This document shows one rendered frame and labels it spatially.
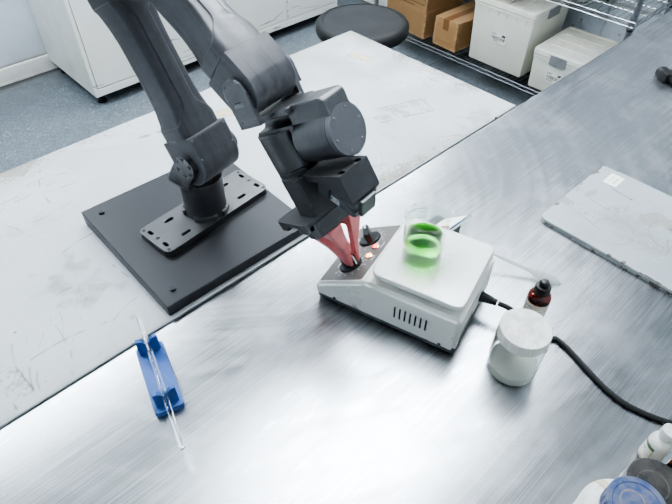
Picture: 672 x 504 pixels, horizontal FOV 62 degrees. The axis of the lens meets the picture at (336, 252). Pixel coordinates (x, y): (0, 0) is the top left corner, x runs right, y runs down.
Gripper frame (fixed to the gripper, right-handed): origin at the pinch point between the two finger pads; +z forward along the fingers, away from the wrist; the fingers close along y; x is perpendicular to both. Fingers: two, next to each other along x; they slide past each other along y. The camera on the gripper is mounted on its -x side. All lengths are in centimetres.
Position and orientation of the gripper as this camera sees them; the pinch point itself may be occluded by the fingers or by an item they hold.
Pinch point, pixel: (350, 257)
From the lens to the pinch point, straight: 72.9
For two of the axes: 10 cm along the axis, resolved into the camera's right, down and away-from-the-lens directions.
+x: -5.8, -1.4, 8.0
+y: 6.9, -6.0, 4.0
